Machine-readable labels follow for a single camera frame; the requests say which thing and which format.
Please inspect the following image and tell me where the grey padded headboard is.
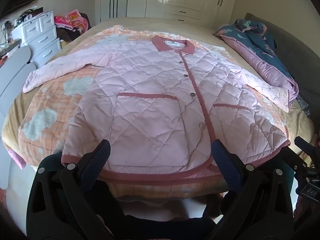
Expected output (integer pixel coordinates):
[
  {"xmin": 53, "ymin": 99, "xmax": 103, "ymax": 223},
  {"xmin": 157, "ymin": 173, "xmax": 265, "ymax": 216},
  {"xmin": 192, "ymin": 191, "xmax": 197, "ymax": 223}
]
[{"xmin": 244, "ymin": 12, "xmax": 320, "ymax": 135}]

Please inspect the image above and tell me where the grey oval chair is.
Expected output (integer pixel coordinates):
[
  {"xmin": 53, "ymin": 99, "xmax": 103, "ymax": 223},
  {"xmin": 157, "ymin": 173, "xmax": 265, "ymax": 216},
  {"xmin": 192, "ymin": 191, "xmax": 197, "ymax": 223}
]
[{"xmin": 0, "ymin": 45, "xmax": 37, "ymax": 120}]

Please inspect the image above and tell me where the dark patterned cloth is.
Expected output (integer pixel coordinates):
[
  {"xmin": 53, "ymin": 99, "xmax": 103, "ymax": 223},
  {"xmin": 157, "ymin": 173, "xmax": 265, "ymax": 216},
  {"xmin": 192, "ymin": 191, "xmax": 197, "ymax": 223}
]
[{"xmin": 296, "ymin": 97, "xmax": 312, "ymax": 117}]

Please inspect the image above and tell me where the pink cloth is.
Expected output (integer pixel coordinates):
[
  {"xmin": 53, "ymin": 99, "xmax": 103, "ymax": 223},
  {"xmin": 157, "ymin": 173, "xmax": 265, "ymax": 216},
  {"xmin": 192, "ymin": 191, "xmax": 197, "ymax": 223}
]
[{"xmin": 9, "ymin": 149, "xmax": 27, "ymax": 168}]

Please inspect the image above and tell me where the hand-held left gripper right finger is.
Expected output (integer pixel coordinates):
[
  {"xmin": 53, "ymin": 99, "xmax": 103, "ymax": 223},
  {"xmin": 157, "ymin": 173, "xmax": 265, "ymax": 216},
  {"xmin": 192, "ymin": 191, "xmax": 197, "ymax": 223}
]
[{"xmin": 211, "ymin": 139, "xmax": 294, "ymax": 240}]

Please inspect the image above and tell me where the cluttered side desk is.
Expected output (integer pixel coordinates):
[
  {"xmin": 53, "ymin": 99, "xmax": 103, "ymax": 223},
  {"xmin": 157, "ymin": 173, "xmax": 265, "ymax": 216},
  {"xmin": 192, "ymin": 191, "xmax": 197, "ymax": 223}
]
[{"xmin": 0, "ymin": 39, "xmax": 20, "ymax": 63}]

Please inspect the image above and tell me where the pink printed blanket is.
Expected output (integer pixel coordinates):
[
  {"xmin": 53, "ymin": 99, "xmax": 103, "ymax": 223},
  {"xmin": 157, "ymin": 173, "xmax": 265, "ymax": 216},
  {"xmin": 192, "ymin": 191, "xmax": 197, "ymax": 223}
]
[{"xmin": 54, "ymin": 9, "xmax": 90, "ymax": 32}]

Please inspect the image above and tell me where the blue floral quilt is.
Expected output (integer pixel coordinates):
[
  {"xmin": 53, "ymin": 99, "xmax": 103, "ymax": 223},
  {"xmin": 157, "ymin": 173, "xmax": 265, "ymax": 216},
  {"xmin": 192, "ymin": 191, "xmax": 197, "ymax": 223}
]
[{"xmin": 212, "ymin": 19, "xmax": 300, "ymax": 113}]

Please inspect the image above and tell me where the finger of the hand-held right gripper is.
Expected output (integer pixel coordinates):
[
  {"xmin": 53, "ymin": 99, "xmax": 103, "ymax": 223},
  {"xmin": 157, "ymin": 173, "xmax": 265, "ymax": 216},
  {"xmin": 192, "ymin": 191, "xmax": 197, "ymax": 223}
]
[
  {"xmin": 294, "ymin": 136, "xmax": 320, "ymax": 160},
  {"xmin": 284, "ymin": 147, "xmax": 309, "ymax": 178}
]

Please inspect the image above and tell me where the orange plaid blanket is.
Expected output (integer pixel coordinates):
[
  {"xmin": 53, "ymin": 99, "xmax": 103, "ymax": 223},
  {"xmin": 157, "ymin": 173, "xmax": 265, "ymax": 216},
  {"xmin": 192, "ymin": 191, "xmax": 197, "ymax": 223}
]
[{"xmin": 19, "ymin": 25, "xmax": 292, "ymax": 200}]

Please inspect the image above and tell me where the bed with beige sheet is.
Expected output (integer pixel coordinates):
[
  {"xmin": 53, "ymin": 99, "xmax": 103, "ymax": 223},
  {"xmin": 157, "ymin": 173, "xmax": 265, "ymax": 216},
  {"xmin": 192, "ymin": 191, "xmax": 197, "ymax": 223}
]
[{"xmin": 1, "ymin": 17, "xmax": 315, "ymax": 205}]

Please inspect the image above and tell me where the person's dark navy clothing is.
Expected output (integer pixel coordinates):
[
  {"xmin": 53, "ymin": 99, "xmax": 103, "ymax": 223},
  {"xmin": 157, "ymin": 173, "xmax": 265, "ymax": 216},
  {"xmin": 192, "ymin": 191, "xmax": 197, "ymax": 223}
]
[{"xmin": 125, "ymin": 215, "xmax": 215, "ymax": 240}]

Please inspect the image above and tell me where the pink quilted jacket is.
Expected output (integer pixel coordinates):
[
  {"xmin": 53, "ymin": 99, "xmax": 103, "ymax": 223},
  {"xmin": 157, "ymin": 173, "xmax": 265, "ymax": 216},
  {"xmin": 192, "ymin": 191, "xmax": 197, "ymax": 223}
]
[{"xmin": 22, "ymin": 35, "xmax": 292, "ymax": 187}]

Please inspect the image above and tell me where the white door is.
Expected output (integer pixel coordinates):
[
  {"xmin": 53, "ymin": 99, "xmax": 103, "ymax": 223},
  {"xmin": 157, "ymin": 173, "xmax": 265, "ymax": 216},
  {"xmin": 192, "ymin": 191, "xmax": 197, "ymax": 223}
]
[{"xmin": 100, "ymin": 0, "xmax": 129, "ymax": 24}]

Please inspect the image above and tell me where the white drawer chest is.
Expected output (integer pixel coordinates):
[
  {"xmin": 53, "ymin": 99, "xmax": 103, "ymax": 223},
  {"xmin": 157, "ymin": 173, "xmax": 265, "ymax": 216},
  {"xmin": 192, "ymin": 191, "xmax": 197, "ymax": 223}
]
[{"xmin": 11, "ymin": 10, "xmax": 62, "ymax": 69}]

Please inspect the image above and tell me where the dark clothes pile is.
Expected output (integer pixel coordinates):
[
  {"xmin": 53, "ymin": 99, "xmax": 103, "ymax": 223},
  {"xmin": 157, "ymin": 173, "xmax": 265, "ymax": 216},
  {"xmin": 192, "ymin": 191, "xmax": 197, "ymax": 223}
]
[{"xmin": 56, "ymin": 26, "xmax": 83, "ymax": 43}]

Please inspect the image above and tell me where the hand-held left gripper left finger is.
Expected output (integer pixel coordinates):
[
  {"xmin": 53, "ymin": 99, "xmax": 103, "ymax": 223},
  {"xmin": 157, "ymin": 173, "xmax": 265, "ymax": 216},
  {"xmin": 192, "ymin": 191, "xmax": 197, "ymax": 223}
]
[{"xmin": 26, "ymin": 139, "xmax": 125, "ymax": 240}]

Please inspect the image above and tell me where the black box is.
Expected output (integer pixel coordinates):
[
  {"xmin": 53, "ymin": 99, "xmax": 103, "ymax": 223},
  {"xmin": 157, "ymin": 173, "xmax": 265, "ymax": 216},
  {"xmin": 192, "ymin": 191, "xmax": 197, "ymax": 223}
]
[{"xmin": 24, "ymin": 7, "xmax": 45, "ymax": 22}]

